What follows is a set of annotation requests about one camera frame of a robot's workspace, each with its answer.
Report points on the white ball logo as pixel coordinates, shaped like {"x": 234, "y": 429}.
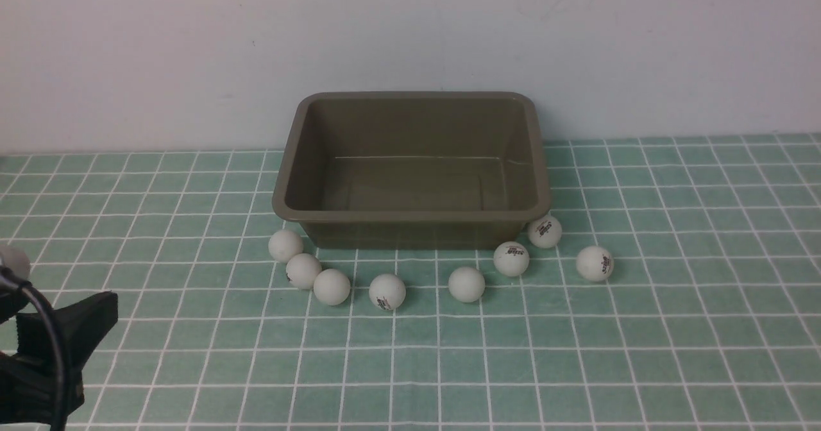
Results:
{"x": 387, "y": 292}
{"x": 511, "y": 259}

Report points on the olive plastic bin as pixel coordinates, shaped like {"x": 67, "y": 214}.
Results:
{"x": 413, "y": 170}

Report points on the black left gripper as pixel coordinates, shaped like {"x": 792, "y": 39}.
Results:
{"x": 28, "y": 378}

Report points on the white ball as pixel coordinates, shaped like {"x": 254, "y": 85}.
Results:
{"x": 545, "y": 232}
{"x": 284, "y": 245}
{"x": 595, "y": 264}
{"x": 332, "y": 287}
{"x": 302, "y": 271}

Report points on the green checkered tablecloth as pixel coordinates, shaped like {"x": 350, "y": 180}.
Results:
{"x": 710, "y": 320}

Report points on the white ball plain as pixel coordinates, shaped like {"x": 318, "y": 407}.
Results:
{"x": 466, "y": 284}

